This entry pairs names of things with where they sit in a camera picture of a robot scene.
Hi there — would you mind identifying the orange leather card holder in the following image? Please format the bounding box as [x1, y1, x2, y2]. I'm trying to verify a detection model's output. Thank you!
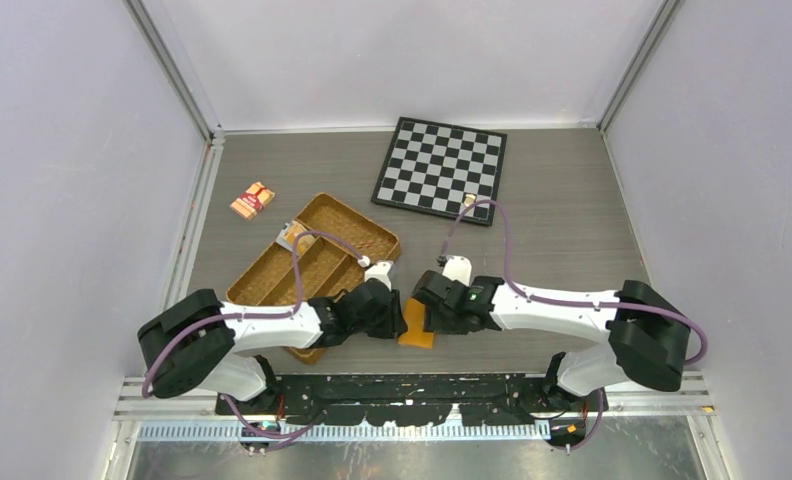
[398, 298, 435, 349]

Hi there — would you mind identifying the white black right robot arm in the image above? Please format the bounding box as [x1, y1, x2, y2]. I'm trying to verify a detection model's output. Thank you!
[412, 270, 691, 411]

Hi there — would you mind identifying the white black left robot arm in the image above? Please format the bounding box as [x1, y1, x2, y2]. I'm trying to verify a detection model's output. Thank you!
[137, 279, 407, 414]

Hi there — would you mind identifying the white credit card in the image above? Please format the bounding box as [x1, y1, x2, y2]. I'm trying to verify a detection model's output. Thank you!
[275, 223, 292, 251]

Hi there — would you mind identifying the red playing card box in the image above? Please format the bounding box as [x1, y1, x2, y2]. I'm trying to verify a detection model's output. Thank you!
[230, 182, 275, 221]

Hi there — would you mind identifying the woven rattan divided tray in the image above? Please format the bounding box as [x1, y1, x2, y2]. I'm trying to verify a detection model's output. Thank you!
[225, 192, 403, 366]

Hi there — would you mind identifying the black white chessboard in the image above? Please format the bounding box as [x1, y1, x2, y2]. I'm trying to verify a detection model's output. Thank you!
[371, 117, 508, 219]

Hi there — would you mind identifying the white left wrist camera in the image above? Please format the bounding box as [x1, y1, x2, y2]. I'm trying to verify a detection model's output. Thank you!
[364, 260, 394, 290]

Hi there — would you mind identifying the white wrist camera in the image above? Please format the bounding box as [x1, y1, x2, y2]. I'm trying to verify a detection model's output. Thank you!
[441, 255, 472, 286]
[364, 260, 394, 290]

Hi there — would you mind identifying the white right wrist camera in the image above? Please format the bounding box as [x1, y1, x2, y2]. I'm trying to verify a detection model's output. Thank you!
[441, 255, 472, 286]

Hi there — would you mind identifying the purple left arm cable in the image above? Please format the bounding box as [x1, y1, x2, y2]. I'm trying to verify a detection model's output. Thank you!
[141, 230, 371, 453]

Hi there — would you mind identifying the aluminium slotted rail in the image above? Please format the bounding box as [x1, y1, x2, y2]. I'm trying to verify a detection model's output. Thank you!
[136, 419, 551, 442]

